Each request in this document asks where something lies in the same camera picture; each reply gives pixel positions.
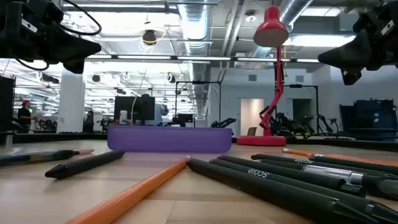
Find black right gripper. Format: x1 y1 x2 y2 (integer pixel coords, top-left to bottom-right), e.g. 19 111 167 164
317 1 398 86

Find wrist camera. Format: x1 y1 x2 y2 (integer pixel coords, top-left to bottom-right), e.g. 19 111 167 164
20 17 40 34
379 19 396 37

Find black background rig frame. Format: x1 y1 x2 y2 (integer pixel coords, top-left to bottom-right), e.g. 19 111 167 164
283 83 320 135
174 80 223 128

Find white building column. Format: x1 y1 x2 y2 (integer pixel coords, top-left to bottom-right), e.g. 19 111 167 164
57 67 87 134

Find silver air duct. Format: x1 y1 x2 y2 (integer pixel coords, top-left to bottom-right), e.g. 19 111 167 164
177 0 213 121
279 0 315 26

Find black ceiling camera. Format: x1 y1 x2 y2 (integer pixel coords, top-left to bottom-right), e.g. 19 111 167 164
142 29 157 46

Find overhead light bar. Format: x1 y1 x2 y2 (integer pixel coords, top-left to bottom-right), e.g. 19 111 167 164
85 53 321 65

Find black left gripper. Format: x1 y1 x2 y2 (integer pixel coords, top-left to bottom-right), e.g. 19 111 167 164
0 0 103 75

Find red desk lamp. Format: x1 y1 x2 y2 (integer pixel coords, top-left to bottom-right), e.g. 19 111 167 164
236 5 290 147

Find orange pencil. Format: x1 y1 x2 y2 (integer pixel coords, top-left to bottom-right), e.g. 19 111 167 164
64 155 192 224
282 147 398 168

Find black background cabinet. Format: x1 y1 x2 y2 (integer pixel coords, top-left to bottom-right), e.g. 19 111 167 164
0 75 16 133

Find purple plastic supply box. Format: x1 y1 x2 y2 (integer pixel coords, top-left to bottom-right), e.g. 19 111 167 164
106 124 233 154

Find blue storage bins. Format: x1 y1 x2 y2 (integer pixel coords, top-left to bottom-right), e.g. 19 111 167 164
338 98 398 141

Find small black monitor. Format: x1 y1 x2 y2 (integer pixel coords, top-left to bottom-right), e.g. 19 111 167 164
176 113 194 124

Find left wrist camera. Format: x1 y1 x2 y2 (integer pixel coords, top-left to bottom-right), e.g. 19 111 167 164
20 17 40 34

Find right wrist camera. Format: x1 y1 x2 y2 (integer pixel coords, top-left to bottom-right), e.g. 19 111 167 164
379 19 396 37

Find black computer monitor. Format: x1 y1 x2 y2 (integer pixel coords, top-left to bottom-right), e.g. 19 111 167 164
113 95 156 126

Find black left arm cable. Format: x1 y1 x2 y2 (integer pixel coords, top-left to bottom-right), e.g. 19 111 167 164
15 0 103 72

